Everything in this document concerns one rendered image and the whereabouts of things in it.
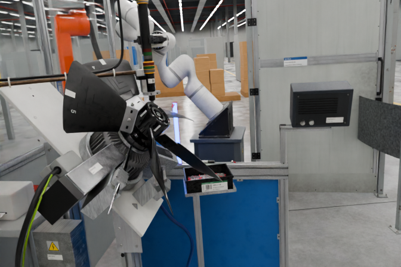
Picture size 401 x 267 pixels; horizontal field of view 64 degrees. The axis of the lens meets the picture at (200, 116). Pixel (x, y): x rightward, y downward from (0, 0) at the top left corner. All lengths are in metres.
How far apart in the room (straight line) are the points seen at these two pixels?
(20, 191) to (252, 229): 1.12
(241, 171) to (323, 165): 1.69
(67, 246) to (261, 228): 0.98
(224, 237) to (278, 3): 2.01
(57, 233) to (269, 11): 2.41
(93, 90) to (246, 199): 1.03
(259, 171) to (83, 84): 0.99
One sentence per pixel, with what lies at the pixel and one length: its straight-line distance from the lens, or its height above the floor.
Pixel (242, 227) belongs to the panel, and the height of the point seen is 0.49.
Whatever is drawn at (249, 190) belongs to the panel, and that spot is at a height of 0.71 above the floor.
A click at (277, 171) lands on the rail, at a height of 0.82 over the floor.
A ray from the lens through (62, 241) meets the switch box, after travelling 1.31.
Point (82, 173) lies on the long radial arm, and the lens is 0.96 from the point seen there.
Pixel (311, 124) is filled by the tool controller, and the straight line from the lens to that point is 1.56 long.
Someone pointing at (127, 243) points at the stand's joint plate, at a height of 0.75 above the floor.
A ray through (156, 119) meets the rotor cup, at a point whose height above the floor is 1.21.
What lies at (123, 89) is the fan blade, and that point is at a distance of 1.26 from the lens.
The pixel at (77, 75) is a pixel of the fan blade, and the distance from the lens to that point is 1.01.
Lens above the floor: 1.44
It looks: 12 degrees down
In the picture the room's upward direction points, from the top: 4 degrees counter-clockwise
